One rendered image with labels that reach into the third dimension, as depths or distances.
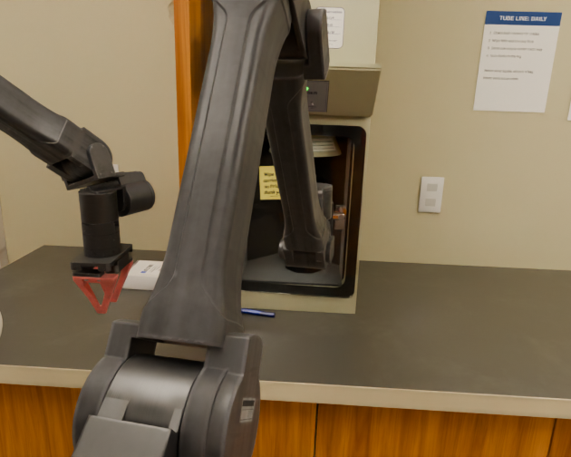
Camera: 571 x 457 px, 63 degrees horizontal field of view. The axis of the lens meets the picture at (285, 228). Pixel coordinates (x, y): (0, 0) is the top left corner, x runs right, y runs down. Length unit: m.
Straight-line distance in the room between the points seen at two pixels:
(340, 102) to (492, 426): 0.70
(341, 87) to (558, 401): 0.71
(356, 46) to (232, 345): 0.83
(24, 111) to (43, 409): 0.62
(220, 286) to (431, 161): 1.27
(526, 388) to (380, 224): 0.74
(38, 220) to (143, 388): 1.50
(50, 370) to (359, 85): 0.80
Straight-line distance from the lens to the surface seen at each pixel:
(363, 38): 1.06
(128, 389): 0.33
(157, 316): 0.33
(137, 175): 0.85
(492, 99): 1.57
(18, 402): 1.14
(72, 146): 0.77
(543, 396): 1.01
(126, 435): 0.31
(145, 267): 1.36
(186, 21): 1.00
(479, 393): 0.96
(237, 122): 0.36
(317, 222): 0.70
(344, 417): 0.99
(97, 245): 0.80
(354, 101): 1.00
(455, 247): 1.62
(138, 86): 1.58
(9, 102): 0.75
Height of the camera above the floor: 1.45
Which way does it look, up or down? 16 degrees down
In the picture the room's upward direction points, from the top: 2 degrees clockwise
